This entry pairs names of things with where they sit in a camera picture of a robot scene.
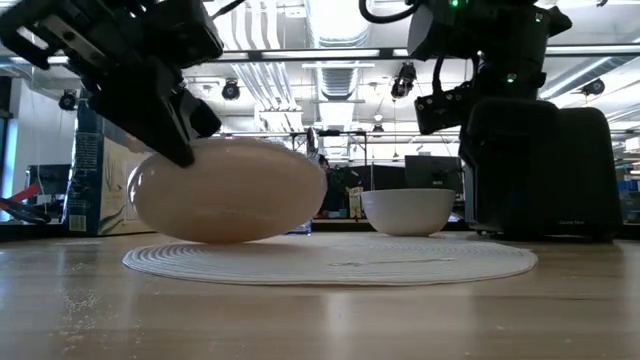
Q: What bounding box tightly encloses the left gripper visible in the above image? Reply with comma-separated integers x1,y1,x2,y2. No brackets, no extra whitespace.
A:
0,0,196,169

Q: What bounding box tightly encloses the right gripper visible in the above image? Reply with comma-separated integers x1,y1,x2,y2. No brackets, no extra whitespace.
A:
466,97,560,226

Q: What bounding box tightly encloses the cream ceramic plate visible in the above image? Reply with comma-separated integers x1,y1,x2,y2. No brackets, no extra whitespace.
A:
126,137,329,245

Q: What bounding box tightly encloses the blue and yellow cereal box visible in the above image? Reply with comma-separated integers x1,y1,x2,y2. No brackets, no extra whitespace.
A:
63,97,156,236

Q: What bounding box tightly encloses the white ceramic bowl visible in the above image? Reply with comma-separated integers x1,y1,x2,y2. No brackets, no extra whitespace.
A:
359,188,457,238

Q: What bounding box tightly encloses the white woven round placemat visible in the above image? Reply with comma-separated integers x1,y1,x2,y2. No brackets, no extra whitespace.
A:
122,232,540,287

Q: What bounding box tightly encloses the black two-slot toaster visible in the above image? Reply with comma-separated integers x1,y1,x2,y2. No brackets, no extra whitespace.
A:
460,106,624,242

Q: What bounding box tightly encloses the black computer monitor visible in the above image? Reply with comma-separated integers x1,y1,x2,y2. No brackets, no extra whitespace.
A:
404,154,464,191
27,163,73,197

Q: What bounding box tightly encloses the red bar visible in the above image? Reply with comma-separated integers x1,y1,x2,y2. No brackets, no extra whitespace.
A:
0,183,41,211

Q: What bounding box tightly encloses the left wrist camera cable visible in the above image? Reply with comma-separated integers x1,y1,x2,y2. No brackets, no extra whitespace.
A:
209,0,247,21

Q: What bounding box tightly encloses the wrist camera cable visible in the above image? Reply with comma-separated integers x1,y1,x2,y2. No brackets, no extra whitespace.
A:
358,0,421,25
209,0,247,21

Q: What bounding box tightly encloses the black curved hose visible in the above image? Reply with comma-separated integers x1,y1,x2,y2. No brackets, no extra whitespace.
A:
0,197,53,225

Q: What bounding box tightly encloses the silver ribbed air duct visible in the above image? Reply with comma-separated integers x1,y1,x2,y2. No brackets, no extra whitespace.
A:
304,0,375,132

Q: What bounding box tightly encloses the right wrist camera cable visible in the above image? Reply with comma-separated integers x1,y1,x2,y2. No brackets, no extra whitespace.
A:
358,0,421,25

